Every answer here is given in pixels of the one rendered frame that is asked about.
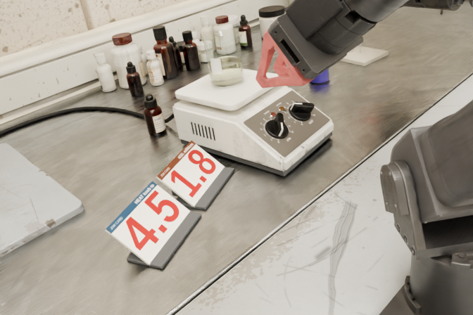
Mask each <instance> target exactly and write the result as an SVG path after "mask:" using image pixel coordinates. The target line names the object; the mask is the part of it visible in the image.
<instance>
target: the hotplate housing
mask: <svg viewBox="0 0 473 315"><path fill-rule="evenodd" d="M291 90H293V89H292V88H289V87H287V86H276V87H273V88H271V89H270V90H269V91H266V92H265V93H264V94H262V95H260V96H259V97H257V98H255V99H254V100H252V101H251V102H249V103H247V104H246V105H244V106H243V107H241V108H240V109H238V110H233V111H229V110H223V109H219V108H214V107H210V106H207V105H201V104H198V103H192V102H189V101H184V100H181V101H179V102H177V103H175V104H174V106H173V107H172V109H173V113H174V116H175V122H176V126H177V132H178V136H179V139H181V143H183V144H185V145H187V144H188V143H189V142H190V141H193V142H194V143H196V145H198V146H199V147H200V148H202V149H203V150H204V151H207V152H209V153H213V154H216V155H219V156H223V157H225V158H229V159H231V160H235V161H237V162H241V163H244V164H247V165H250V166H253V167H257V168H259V169H263V170H265V171H268V172H272V173H275V174H278V175H281V176H286V175H287V174H288V173H289V172H290V171H291V170H292V169H294V168H295V167H296V166H297V165H298V164H300V163H301V162H302V161H303V160H304V159H306V158H307V157H308V156H309V155H310V154H311V153H312V152H313V151H314V150H316V149H317V148H318V147H319V146H321V145H322V144H323V143H324V142H325V141H326V140H327V139H328V138H329V137H331V136H332V131H333V130H334V123H332V120H331V118H329V117H328V116H327V117H328V118H329V119H330V121H329V122H328V123H326V125H324V126H323V127H322V128H321V129H319V130H318V131H317V132H315V133H314V134H313V135H312V136H311V137H310V138H309V139H307V140H306V141H305V142H303V143H302V144H301V145H300V146H299V147H297V148H296V149H295V150H294V151H293V152H291V153H290V154H289V155H287V156H286V157H283V156H281V155H280V154H279V153H278V152H277V151H276V150H275V149H274V148H272V147H271V146H270V145H268V144H267V143H266V142H265V141H264V140H262V139H261V138H260V137H259V136H258V135H257V134H255V133H254V132H253V131H252V130H250V129H249V128H248V127H247V126H246V125H245V124H244V123H243V122H244V121H246V120H247V119H249V118H250V117H252V116H254V115H255V114H256V113H258V112H260V111H261V110H262V109H264V108H266V107H267V106H269V105H270V104H271V103H273V102H275V101H276V100H277V99H279V98H281V97H282V96H284V95H285V94H287V93H289V92H290V91H291ZM293 91H294V90H293ZM294 92H295V91H294ZM296 93H297V92H296ZM297 94H298V93H297ZM299 96H300V97H302V96H301V95H300V94H299ZM302 98H303V99H304V97H302ZM305 100H306V99H305ZM306 101H307V100H306ZM307 102H308V101H307ZM315 108H316V107H315ZM316 109H317V108H316ZM318 110H319V109H318ZM319 111H320V110H319ZM320 112H321V113H322V114H324V113H323V112H322V111H320ZM324 115H325V114H324ZM325 116H326V115H325Z"/></svg>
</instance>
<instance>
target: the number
mask: <svg viewBox="0 0 473 315"><path fill-rule="evenodd" d="M183 211H185V209H184V208H183V207H182V206H181V205H180V204H178V203H177V202H175V201H174V200H173V199H172V198H171V197H170V196H168V195H167V194H166V193H164V192H163V191H162V190H160V189H159V188H158V187H157V186H156V187H155V188H154V189H153V190H152V191H151V192H150V193H149V194H148V195H147V196H146V197H145V198H144V199H143V200H142V202H141V203H140V204H139V205H138V206H137V207H136V208H135V209H134V210H133V211H132V212H131V214H130V215H129V216H128V217H127V218H126V219H125V220H124V221H123V222H122V223H121V224H120V225H119V227H117V229H116V230H114V233H115V234H116V235H117V236H119V237H120V238H121V239H123V240H124V241H125V242H126V243H127V244H129V245H130V246H131V247H133V248H134V249H135V250H136V251H137V252H139V253H140V254H141V255H143V256H144V257H145V258H147V257H148V256H149V255H150V254H151V252H152V251H153V250H154V248H155V247H156V246H157V244H159V242H160V241H161V240H162V238H163V237H164V236H165V234H166V233H167V232H168V231H169V230H170V228H171V227H172V225H173V224H174V223H175V222H176V221H177V220H178V218H179V217H180V216H181V214H182V213H183Z"/></svg>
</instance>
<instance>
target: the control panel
mask: <svg viewBox="0 0 473 315"><path fill-rule="evenodd" d="M294 102H304V103H308V102H307V101H306V100H305V99H303V98H302V97H300V96H299V95H298V94H297V93H296V92H294V91H293V90H291V91H290V92H289V93H287V94H285V95H284V96H282V97H281V98H279V99H277V100H276V101H275V102H273V103H271V104H270V105H269V106H267V107H266V108H264V109H262V110H261V111H260V112H258V113H256V114H255V115H254V116H252V117H250V118H249V119H247V120H246V121H244V122H243V123H244V124H245V125H246V126H247V127H248V128H249V129H250V130H252V131H253V132H254V133H255V134H257V135H258V136H259V137H260V138H261V139H262V140H264V141H265V142H266V143H267V144H268V145H270V146H271V147H272V148H274V149H275V150H276V151H277V152H278V153H279V154H280V155H281V156H283V157H286V156H287V155H289V154H290V153H291V152H293V151H294V150H295V149H296V148H297V147H299V146H300V145H301V144H302V143H303V142H305V141H306V140H307V139H309V138H310V137H311V136H312V135H313V134H314V133H315V132H317V131H318V130H319V129H321V128H322V127H323V126H324V125H326V123H328V122H329V121H330V119H329V118H328V117H327V116H325V115H324V114H322V113H321V112H320V111H319V110H318V109H316V108H315V107H314V108H313V111H312V112H311V117H310V119H309V120H307V121H300V120H297V119H295V118H294V117H292V116H291V114H290V112H289V108H290V106H291V105H293V103H294ZM281 106H282V107H284V109H285V110H284V111H282V110H280V109H279V107H281ZM271 113H276V114H277V113H282V114H283V116H284V123H285V125H286V126H287V127H288V129H289V133H288V135H287V137H286V138H284V139H276V138H274V137H272V136H270V135H269V134H268V133H267V131H266V129H265V125H266V124H267V122H268V121H270V120H274V119H275V117H273V116H271Z"/></svg>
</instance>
